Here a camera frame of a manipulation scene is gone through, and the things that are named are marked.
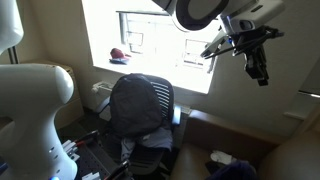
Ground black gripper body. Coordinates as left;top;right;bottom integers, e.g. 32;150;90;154
231;26;285;58

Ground dark blue shirt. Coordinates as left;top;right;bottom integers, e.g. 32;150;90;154
204;160;259;180

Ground black mesh office chair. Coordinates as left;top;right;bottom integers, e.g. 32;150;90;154
94;73;183;178

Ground brown leather armchair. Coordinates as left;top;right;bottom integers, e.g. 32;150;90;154
169;109;320;180

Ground grey blue garment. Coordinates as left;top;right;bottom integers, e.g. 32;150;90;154
119;126;174;163

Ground dark grey jacket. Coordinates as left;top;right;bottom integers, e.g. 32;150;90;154
109;73;164;138

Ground blue folded cloth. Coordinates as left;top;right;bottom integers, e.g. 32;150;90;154
108;57;131;66

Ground red cap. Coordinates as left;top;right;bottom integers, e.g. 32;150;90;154
109;47;132;61

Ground red and black tool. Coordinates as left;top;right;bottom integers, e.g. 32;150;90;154
103;159;132;180

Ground black perforated base board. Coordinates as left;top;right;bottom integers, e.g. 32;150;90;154
58;130;131;180

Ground small white block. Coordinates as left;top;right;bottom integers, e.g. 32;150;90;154
81;171;102;180

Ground white connector plugs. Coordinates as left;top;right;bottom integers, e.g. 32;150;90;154
61;139;81;163

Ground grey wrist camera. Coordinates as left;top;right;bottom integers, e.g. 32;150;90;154
199;29;231;60

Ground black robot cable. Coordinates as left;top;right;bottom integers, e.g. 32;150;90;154
7;46;19;65

